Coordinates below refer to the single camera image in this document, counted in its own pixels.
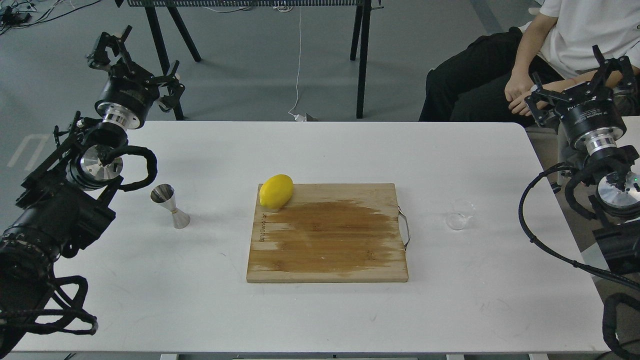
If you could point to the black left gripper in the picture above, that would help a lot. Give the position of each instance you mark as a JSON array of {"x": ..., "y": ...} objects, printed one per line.
[{"x": 126, "y": 85}]

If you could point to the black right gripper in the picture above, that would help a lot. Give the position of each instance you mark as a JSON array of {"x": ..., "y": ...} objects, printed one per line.
[{"x": 591, "y": 121}]

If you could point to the steel double jigger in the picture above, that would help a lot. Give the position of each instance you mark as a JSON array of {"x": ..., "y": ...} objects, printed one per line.
[{"x": 164, "y": 195}]

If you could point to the clear glass measuring cup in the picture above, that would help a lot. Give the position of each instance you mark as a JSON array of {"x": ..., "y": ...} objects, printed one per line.
[{"x": 460, "y": 214}]

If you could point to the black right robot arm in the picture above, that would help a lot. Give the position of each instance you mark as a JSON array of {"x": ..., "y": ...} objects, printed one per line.
[{"x": 602, "y": 185}]

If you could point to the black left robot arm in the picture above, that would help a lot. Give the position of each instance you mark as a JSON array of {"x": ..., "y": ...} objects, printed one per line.
[{"x": 66, "y": 198}]

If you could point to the seated person white shirt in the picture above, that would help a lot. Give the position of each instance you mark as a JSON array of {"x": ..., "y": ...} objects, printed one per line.
[{"x": 490, "y": 79}]

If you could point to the yellow lemon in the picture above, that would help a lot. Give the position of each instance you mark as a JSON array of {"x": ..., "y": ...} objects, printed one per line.
[{"x": 276, "y": 191}]

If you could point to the black metal rack table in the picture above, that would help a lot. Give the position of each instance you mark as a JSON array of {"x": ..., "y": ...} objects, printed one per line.
[{"x": 262, "y": 64}]

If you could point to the wooden cutting board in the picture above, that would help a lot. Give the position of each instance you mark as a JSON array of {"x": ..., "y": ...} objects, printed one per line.
[{"x": 329, "y": 233}]

